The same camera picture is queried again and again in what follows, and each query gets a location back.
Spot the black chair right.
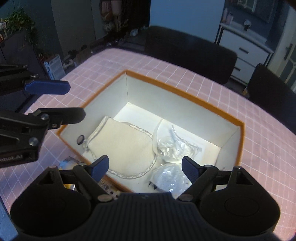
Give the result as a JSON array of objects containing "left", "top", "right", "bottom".
[{"left": 247, "top": 64, "right": 296, "bottom": 133}]

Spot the clear plastic bag upper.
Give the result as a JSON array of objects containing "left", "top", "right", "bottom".
[{"left": 152, "top": 119, "right": 202, "bottom": 164}]

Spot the blue white carton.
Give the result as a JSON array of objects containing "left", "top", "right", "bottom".
[{"left": 44, "top": 54, "right": 66, "bottom": 80}]

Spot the snack packet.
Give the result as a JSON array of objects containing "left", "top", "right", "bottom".
[{"left": 58, "top": 156, "right": 86, "bottom": 170}]

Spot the white drawer cabinet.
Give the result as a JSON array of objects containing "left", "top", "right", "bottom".
[{"left": 215, "top": 22, "right": 274, "bottom": 85}]

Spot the orange storage box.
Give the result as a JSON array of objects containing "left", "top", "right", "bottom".
[{"left": 58, "top": 71, "right": 244, "bottom": 193}]

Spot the pink checkered tablecloth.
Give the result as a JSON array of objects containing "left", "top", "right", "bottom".
[{"left": 0, "top": 48, "right": 296, "bottom": 241}]

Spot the potted green plant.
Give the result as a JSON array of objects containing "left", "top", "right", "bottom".
[{"left": 4, "top": 9, "right": 38, "bottom": 52}]

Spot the clear plastic bag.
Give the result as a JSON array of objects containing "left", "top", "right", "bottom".
[
  {"left": 149, "top": 163, "right": 192, "bottom": 198},
  {"left": 152, "top": 119, "right": 202, "bottom": 164}
]

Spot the black chair left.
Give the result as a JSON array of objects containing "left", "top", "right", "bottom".
[{"left": 144, "top": 26, "right": 237, "bottom": 85}]

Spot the clear plastic bag lower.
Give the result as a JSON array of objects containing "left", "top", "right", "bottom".
[{"left": 149, "top": 163, "right": 192, "bottom": 198}]

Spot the black chair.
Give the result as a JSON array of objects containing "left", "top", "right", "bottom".
[
  {"left": 144, "top": 26, "right": 237, "bottom": 85},
  {"left": 247, "top": 64, "right": 296, "bottom": 133}
]

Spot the cream cloth pouch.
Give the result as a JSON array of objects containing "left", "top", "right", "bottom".
[{"left": 83, "top": 116, "right": 157, "bottom": 179}]

